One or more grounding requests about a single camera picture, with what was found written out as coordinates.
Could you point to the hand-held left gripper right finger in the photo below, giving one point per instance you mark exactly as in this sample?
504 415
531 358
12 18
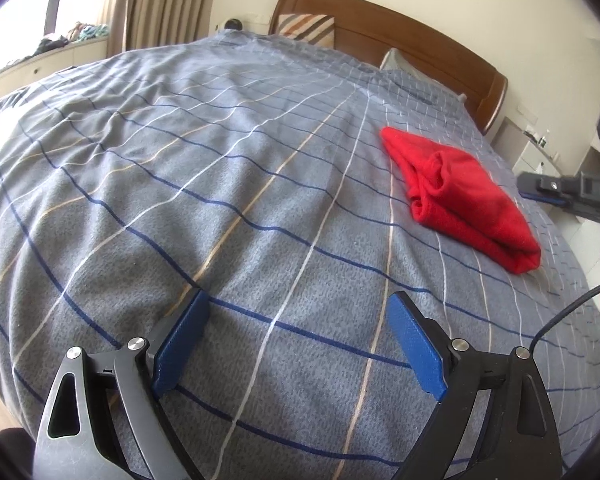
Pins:
415 340

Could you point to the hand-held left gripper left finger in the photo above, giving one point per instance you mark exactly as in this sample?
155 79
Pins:
182 342

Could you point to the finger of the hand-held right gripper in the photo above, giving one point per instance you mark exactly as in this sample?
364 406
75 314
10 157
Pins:
545 186

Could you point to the red knit sweater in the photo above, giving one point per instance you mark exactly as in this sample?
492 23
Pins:
470 200

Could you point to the pile of clothes on windowsill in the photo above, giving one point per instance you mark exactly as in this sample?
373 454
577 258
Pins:
75 35

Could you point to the white nightstand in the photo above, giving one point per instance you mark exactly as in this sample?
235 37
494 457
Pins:
522 150

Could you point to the grey plaid bed blanket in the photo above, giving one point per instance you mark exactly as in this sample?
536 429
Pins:
230 185

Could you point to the grey plaid pillow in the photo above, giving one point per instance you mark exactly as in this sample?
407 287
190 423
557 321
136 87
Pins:
405 67

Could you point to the wooden headboard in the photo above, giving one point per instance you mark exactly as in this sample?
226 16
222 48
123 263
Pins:
380 25

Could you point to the striped pillow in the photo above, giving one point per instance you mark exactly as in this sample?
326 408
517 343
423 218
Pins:
305 27

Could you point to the small black round device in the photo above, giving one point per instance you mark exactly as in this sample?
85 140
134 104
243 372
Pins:
233 24

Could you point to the beige curtain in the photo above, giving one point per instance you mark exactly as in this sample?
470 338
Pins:
165 0

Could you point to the window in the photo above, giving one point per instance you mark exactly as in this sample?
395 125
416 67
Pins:
30 10

